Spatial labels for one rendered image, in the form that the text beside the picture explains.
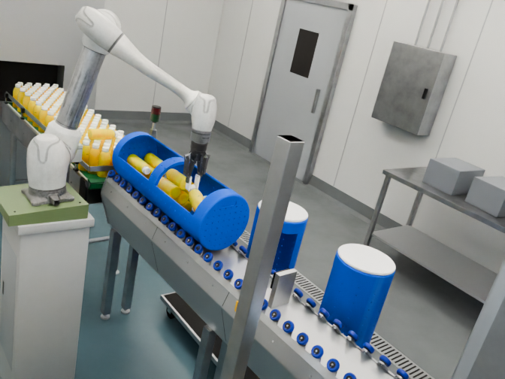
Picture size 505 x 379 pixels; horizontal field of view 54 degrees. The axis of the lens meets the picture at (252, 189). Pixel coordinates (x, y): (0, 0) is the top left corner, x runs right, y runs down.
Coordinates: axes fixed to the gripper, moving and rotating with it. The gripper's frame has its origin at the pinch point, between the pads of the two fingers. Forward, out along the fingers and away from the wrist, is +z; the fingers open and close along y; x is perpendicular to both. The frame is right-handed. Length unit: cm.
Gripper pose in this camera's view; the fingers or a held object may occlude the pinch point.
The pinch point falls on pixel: (192, 182)
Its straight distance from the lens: 233.0
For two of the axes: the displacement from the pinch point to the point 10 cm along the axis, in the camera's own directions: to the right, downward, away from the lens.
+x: -6.3, -3.9, 6.7
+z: -2.0, 9.2, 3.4
